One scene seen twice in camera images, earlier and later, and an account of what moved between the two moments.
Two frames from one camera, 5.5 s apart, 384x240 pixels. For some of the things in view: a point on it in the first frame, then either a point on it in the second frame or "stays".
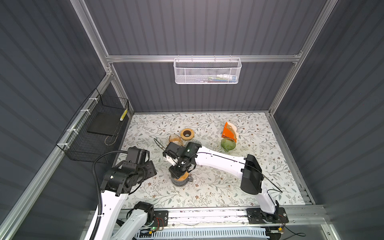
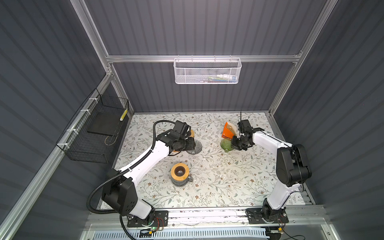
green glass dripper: (228, 145) stays
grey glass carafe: (181, 183) stays
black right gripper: (175, 173) → (235, 146)
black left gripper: (151, 168) → (191, 144)
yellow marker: (123, 114) stays
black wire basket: (93, 134) stays
